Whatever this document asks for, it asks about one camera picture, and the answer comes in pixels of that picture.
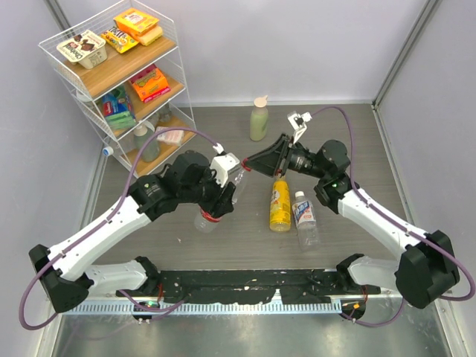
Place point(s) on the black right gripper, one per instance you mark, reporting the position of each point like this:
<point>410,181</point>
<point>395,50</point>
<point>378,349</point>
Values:
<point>268,161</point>

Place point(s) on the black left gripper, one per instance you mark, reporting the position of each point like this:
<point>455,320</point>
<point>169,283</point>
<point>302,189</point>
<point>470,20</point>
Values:
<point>222,201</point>

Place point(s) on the clear bottle red label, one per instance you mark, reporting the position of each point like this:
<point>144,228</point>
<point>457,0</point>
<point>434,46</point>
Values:
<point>206,224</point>

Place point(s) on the yellow juice bottle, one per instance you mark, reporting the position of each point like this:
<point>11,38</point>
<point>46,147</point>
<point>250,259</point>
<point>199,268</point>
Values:
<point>280,206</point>

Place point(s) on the red bottle cap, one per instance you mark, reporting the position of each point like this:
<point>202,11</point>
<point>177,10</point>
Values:
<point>244,166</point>

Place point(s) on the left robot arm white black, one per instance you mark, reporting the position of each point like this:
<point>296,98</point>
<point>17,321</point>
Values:
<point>67,270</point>

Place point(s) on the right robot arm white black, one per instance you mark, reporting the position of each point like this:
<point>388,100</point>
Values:
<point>424,267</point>

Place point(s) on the green lotion bottle beige cap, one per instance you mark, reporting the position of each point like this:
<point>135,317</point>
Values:
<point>259,119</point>

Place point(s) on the clear bottle blue white label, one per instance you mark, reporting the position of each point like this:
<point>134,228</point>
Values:
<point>305,222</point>

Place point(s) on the clear bottle white cap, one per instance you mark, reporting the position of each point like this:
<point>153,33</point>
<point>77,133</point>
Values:
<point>107,151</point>

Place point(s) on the pink white small packet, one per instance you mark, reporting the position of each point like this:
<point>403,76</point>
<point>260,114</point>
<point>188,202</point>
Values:
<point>172,137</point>

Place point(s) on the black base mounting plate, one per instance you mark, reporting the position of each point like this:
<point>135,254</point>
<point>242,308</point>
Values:
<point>251,287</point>

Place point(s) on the orange pink candy box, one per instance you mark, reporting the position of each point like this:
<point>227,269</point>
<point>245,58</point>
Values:
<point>149,83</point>

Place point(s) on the blue green sponge pack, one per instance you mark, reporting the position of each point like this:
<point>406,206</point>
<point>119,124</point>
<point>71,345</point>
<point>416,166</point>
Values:
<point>117,109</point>

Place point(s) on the yellow sponge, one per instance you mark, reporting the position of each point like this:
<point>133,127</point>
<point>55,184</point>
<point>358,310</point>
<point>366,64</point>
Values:
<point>147,38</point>

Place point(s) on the yellow candy bag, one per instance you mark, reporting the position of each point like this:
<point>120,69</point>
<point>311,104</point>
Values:
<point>119,40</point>

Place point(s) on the orange cracker box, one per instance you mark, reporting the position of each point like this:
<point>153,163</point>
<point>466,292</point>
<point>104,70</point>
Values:
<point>135,22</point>

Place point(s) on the white chocolate pudding cup pack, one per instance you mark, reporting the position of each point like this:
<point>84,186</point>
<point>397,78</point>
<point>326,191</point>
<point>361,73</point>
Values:
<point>87,49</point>

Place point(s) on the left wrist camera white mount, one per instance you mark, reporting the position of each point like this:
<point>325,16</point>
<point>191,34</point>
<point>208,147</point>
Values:
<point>224,164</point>

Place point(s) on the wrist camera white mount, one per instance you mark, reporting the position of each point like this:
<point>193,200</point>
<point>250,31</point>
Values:
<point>224,164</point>
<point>299,124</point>

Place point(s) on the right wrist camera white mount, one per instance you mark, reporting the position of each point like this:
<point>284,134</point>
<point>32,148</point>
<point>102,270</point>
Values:
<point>299,124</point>

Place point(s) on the white slotted cable duct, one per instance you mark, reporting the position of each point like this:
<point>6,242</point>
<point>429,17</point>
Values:
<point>274,307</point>

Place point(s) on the white wire shelf rack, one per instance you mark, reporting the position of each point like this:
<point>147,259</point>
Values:
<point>118,70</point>

